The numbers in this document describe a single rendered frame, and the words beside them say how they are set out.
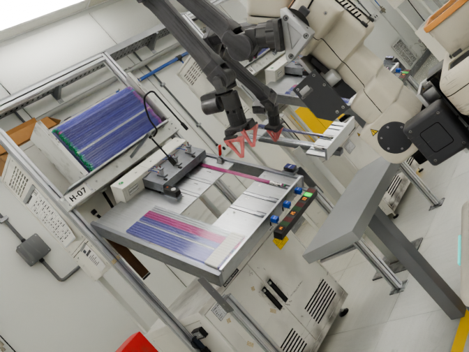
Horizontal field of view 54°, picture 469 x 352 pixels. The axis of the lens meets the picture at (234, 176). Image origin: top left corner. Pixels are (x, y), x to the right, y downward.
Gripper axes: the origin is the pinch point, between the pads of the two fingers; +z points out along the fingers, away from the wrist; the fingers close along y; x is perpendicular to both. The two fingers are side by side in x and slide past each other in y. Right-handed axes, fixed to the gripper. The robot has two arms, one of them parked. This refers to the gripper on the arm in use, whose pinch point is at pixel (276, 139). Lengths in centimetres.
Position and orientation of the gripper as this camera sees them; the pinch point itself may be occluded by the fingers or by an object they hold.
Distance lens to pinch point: 235.5
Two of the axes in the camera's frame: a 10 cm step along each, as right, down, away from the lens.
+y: -5.4, 5.1, -6.6
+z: 1.3, 8.3, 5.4
